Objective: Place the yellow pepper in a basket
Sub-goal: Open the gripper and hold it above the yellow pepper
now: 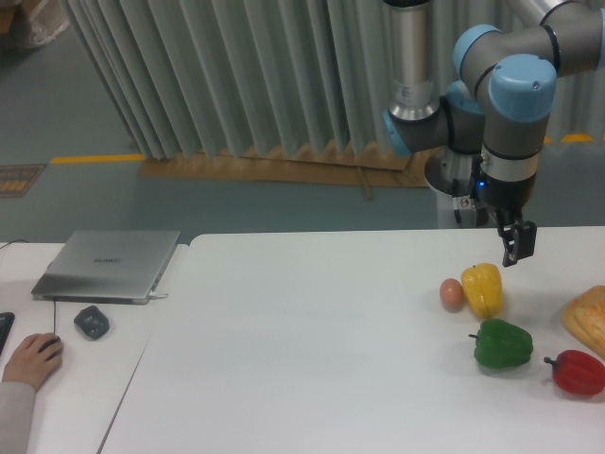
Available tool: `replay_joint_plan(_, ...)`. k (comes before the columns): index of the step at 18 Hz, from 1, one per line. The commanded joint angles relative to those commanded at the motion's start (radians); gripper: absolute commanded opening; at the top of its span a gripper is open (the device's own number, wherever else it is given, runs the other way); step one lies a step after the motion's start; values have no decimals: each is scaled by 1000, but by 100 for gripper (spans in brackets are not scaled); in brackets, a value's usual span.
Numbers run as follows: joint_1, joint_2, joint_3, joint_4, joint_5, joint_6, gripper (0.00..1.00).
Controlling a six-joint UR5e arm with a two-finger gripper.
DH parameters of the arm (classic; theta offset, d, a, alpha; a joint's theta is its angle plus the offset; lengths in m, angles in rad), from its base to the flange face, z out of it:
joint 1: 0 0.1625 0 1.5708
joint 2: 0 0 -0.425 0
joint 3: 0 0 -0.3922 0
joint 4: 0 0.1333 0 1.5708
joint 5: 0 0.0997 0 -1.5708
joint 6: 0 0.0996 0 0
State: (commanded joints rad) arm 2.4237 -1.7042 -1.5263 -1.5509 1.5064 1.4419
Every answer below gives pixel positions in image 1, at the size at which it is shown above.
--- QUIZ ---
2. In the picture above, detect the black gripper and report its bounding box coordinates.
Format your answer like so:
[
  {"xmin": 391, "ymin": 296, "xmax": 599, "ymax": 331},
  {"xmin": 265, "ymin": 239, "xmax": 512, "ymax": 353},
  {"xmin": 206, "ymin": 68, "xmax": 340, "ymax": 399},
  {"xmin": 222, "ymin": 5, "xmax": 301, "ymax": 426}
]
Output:
[{"xmin": 473, "ymin": 158, "xmax": 537, "ymax": 267}]

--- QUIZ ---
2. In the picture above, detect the yellow bell pepper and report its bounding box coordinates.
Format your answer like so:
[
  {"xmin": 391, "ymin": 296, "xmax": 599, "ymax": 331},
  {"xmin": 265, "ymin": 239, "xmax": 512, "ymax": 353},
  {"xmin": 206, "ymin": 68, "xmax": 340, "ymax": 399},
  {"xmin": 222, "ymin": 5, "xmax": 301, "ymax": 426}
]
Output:
[{"xmin": 461, "ymin": 263, "xmax": 503, "ymax": 319}]

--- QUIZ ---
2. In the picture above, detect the black computer mouse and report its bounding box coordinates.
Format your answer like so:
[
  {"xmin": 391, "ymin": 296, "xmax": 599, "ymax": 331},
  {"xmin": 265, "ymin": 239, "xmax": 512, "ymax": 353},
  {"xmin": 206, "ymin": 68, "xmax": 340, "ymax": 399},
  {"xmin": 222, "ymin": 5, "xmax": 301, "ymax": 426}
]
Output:
[{"xmin": 38, "ymin": 335, "xmax": 61, "ymax": 353}]

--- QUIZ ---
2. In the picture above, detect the grey sleeved forearm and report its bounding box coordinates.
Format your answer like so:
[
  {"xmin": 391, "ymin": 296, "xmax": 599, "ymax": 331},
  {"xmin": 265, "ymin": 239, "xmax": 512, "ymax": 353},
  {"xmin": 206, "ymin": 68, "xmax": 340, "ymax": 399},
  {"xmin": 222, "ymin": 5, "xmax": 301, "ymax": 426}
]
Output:
[{"xmin": 1, "ymin": 382, "xmax": 36, "ymax": 453}]

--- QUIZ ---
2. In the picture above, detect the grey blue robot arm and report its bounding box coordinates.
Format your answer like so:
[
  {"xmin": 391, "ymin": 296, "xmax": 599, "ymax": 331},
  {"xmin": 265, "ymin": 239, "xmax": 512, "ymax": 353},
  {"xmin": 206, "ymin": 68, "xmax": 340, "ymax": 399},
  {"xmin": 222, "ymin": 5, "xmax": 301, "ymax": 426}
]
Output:
[{"xmin": 383, "ymin": 1, "xmax": 604, "ymax": 266}]

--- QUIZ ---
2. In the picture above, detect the green bell pepper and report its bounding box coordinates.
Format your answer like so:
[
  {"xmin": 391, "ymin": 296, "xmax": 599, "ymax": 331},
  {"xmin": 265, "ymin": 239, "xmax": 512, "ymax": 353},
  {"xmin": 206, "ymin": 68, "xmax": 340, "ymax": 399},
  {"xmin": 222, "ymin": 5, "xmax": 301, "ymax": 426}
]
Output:
[{"xmin": 469, "ymin": 319, "xmax": 533, "ymax": 369}]

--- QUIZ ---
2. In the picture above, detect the red bell pepper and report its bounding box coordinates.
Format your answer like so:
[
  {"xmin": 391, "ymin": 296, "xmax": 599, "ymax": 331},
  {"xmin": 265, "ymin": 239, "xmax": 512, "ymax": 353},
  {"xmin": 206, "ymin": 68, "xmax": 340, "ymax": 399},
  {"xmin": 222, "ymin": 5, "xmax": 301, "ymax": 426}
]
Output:
[{"xmin": 544, "ymin": 350, "xmax": 604, "ymax": 396}]

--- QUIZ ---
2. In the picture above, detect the person's right hand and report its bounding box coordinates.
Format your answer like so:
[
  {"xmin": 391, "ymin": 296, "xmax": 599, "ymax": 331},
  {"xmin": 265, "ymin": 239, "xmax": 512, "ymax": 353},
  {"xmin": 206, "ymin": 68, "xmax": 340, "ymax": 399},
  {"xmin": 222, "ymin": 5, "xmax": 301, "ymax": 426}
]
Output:
[{"xmin": 2, "ymin": 333, "xmax": 64, "ymax": 392}]

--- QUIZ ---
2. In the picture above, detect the brown egg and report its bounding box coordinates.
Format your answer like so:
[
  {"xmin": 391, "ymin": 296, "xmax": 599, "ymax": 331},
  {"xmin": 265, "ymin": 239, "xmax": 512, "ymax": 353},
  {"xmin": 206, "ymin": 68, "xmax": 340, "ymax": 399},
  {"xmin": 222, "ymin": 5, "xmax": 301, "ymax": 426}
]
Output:
[{"xmin": 440, "ymin": 278, "xmax": 464, "ymax": 312}]

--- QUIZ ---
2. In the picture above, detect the flat bread loaf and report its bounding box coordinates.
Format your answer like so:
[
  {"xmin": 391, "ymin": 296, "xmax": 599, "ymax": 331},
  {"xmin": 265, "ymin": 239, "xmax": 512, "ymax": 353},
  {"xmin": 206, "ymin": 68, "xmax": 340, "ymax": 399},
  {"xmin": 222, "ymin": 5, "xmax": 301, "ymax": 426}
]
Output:
[{"xmin": 562, "ymin": 286, "xmax": 604, "ymax": 359}]

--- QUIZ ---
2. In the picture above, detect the brown cardboard sheet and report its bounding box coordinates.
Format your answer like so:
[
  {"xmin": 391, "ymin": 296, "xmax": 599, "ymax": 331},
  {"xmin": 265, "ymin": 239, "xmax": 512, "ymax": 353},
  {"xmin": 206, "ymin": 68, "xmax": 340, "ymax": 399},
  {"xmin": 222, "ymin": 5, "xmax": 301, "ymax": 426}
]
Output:
[{"xmin": 139, "ymin": 140, "xmax": 438, "ymax": 199}]

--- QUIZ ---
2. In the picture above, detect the pale green curtain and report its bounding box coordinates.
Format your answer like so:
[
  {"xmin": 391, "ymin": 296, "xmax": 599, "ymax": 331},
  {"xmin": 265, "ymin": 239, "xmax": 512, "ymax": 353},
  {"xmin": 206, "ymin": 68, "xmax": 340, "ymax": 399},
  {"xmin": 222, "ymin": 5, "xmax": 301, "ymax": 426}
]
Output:
[{"xmin": 60, "ymin": 0, "xmax": 605, "ymax": 160}]

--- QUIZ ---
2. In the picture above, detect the silver laptop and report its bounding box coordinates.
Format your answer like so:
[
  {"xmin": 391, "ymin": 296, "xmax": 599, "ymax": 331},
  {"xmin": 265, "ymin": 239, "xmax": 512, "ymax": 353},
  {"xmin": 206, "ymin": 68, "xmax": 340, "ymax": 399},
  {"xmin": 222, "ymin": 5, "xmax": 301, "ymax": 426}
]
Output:
[{"xmin": 31, "ymin": 230, "xmax": 181, "ymax": 304}]

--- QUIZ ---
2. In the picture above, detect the dark grey small gadget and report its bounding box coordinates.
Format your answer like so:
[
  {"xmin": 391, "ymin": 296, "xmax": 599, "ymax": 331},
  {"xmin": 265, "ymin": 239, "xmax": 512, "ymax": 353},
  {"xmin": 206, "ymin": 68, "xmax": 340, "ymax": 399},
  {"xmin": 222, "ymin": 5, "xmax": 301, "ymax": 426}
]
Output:
[{"xmin": 74, "ymin": 306, "xmax": 111, "ymax": 341}]

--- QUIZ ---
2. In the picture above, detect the black keyboard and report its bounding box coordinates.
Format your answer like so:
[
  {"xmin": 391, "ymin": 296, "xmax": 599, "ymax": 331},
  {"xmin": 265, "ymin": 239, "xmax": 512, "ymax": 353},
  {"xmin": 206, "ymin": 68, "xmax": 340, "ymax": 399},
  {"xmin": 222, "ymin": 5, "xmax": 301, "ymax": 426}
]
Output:
[{"xmin": 0, "ymin": 312, "xmax": 15, "ymax": 354}]

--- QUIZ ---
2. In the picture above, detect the plastic wrapped box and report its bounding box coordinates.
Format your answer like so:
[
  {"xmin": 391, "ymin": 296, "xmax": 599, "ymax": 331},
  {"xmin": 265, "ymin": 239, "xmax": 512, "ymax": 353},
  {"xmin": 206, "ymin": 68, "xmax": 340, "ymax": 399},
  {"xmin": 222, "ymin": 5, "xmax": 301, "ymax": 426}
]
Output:
[{"xmin": 1, "ymin": 0, "xmax": 69, "ymax": 51}]

